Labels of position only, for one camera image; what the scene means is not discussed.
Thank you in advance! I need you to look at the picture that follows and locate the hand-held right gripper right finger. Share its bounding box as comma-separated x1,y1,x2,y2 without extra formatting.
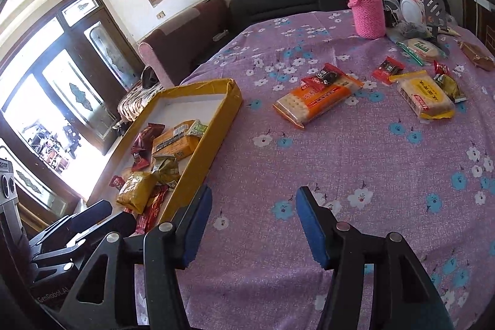
296,186,455,330

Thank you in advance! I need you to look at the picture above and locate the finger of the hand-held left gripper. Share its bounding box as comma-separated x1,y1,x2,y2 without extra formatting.
29,199,113,250
33,213,137,267

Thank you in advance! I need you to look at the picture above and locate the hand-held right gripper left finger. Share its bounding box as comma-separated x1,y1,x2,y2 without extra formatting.
58,185,213,330

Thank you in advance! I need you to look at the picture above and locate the golden yellow snack packet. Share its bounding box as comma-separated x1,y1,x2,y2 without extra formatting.
116,171,157,215

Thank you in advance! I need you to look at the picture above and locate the red white snack packet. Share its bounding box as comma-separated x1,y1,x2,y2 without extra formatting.
135,183,170,235

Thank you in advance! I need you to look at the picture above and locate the olive green snack packet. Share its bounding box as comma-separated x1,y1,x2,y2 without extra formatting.
152,156,181,186

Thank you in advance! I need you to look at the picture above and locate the dark red snack packet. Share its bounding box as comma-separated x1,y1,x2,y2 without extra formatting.
131,123,166,172

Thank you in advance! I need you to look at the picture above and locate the orange yellow snack packet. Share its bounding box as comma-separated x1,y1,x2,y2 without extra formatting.
152,120,199,161

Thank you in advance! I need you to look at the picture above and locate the white tray with yellow tape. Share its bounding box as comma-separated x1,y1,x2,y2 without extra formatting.
79,78,243,235

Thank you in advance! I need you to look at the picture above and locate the purple floral tablecloth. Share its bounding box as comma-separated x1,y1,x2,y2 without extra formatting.
133,7,495,330

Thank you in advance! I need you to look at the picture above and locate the patterned sofa blanket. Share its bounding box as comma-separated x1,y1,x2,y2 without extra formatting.
117,80,164,122

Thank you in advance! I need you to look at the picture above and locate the orange cracker packet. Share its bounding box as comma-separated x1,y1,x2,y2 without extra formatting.
272,72,365,128

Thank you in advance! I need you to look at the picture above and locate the glass panel door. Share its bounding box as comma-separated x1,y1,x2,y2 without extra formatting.
0,0,146,208

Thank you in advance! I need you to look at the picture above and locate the dark clothes pile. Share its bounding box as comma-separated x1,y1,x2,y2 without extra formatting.
140,65,159,88

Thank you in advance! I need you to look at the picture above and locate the red black snack packet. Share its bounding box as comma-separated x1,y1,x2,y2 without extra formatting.
372,58,405,85
301,63,346,92

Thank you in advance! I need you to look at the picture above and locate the yellow cracker packet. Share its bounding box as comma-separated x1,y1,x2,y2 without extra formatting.
390,70,458,121

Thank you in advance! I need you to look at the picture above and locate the maroon fabric sofa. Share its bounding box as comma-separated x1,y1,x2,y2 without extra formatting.
138,0,231,90

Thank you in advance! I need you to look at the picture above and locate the gold candy packet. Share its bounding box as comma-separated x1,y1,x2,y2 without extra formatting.
433,61,468,104

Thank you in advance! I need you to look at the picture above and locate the green white rice cracker packet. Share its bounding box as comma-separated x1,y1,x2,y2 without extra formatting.
396,38,446,65

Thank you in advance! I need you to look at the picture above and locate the pink sleeved bottle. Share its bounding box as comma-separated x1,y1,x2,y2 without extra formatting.
345,0,388,40

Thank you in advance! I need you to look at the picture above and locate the black binder clip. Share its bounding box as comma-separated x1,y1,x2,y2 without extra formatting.
383,0,403,30

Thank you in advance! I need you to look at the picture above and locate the white jar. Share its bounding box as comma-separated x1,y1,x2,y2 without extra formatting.
400,0,426,24

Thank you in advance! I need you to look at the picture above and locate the brown snack packet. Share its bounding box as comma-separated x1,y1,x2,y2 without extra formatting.
458,40,495,72

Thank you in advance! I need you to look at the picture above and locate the black spatula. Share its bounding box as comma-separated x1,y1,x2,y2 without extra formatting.
422,0,451,49

